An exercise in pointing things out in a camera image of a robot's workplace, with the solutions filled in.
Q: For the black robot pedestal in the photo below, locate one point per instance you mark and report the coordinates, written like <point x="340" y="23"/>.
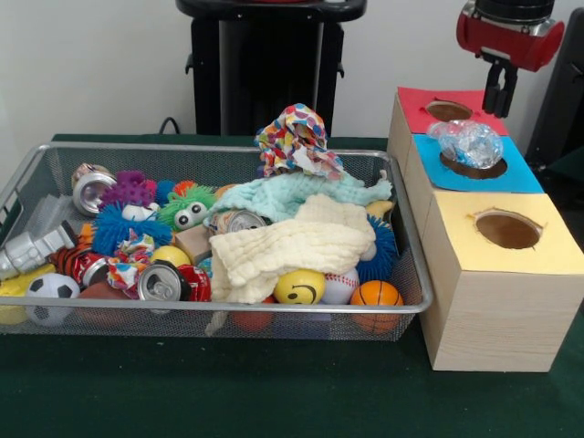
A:
<point x="264" y="68"/>

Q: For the grey crushed bottle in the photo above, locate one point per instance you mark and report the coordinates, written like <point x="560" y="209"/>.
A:
<point x="32" y="248"/>

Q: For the wooden box with three holes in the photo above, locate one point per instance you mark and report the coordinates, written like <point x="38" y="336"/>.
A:
<point x="493" y="319"/>

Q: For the polka dot cloth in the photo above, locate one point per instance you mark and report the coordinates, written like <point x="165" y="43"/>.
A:
<point x="296" y="137"/>

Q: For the crushed clear plastic bottle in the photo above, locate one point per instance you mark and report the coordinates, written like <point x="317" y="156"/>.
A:
<point x="470" y="143"/>

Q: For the dark green table cloth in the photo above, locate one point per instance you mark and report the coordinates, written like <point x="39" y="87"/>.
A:
<point x="228" y="388"/>
<point x="570" y="166"/>

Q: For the shallow silver mesh bin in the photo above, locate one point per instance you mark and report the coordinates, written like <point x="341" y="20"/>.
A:
<point x="319" y="326"/>

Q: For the small soccer ball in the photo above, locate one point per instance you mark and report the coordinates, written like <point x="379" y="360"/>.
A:
<point x="52" y="287"/>

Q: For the purple knobbly toy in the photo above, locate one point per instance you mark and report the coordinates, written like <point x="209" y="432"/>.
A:
<point x="130" y="188"/>

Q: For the mint green waffle cloth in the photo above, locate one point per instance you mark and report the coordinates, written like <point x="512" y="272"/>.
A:
<point x="283" y="194"/>

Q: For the blue spiky toy small eyes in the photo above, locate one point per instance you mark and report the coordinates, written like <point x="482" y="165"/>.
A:
<point x="107" y="228"/>

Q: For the cream waffle cloth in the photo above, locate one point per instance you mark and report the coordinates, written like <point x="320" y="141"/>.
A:
<point x="292" y="242"/>

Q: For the yellow smiley ball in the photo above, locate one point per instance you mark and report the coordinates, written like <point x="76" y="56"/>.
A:
<point x="299" y="287"/>

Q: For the small orange basketball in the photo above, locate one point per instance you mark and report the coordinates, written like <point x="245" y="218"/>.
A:
<point x="376" y="294"/>

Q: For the green spiky toy with eyes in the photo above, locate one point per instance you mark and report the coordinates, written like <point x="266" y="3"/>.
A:
<point x="189" y="201"/>

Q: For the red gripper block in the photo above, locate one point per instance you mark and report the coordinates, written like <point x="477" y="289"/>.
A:
<point x="506" y="43"/>

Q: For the black flat panel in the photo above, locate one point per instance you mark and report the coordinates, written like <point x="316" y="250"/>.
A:
<point x="566" y="100"/>

